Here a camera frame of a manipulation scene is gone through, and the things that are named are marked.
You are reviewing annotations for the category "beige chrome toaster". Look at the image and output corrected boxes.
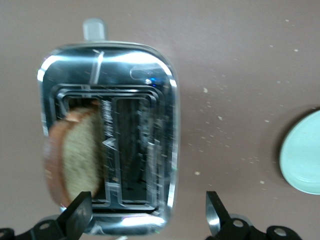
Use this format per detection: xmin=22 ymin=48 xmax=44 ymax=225
xmin=36 ymin=17 xmax=180 ymax=237

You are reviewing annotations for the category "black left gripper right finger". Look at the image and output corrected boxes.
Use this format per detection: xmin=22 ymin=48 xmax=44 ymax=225
xmin=204 ymin=190 xmax=305 ymax=240

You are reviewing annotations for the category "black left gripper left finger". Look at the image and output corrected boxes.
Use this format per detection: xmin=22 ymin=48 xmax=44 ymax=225
xmin=0 ymin=190 xmax=94 ymax=240

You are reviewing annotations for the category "pale green round plate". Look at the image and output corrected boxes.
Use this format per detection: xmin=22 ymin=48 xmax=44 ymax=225
xmin=279 ymin=108 xmax=320 ymax=196

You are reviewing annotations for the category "brown bread slice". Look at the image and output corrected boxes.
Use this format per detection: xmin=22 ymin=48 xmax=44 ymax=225
xmin=41 ymin=98 xmax=105 ymax=208

